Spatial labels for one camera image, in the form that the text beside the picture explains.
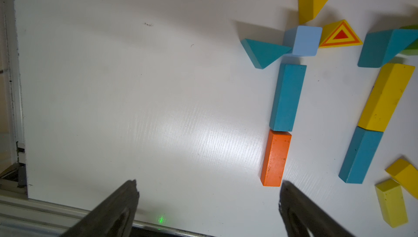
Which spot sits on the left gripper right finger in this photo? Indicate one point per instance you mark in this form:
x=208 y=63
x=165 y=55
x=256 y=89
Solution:
x=303 y=218

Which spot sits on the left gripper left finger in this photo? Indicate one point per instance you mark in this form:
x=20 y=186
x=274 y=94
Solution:
x=111 y=218

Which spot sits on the orange rectangular block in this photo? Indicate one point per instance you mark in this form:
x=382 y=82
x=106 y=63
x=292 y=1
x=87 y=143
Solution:
x=277 y=148

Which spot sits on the lime yellow rectangular block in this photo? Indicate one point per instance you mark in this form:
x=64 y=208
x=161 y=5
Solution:
x=392 y=203

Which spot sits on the teal long block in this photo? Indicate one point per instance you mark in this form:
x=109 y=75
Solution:
x=359 y=156

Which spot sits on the teal long block diagonal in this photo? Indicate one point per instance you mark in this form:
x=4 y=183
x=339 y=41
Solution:
x=287 y=95

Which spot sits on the teal triangle block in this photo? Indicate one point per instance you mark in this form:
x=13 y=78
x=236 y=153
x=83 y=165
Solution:
x=263 y=54

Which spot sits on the light blue cube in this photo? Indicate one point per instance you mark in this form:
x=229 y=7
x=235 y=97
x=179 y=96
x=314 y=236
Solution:
x=304 y=41

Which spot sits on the teal trapezoid block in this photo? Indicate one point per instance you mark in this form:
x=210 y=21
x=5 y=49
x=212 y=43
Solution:
x=380 y=47

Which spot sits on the green cube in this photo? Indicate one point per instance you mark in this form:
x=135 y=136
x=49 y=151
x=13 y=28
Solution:
x=412 y=49

